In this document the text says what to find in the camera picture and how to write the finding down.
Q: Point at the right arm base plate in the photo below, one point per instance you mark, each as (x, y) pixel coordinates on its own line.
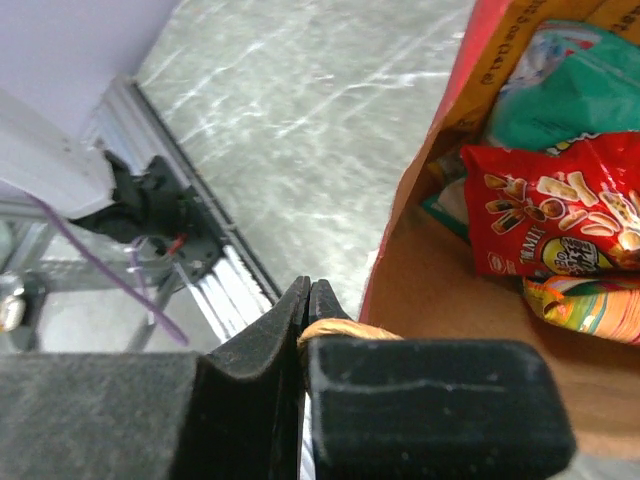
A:
(155, 205)

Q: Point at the colourful striped snack packet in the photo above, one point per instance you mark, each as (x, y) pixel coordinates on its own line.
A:
(605, 306)

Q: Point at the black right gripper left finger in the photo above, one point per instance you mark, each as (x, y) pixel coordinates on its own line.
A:
(234, 413)

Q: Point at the teal snack packet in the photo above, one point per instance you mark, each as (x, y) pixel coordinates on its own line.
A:
(572, 82)

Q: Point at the aluminium rail frame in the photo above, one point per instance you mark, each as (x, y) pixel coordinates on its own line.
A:
(65, 180)

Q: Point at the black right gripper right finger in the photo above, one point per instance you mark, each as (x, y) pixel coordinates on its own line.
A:
(434, 409)

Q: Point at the red rice cracker mix bag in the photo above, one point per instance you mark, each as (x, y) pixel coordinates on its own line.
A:
(573, 210)

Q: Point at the red paper bag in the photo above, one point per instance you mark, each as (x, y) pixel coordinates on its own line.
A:
(424, 284)

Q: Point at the orange honey dijon chips bag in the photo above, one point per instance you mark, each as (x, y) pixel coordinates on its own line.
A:
(496, 36)

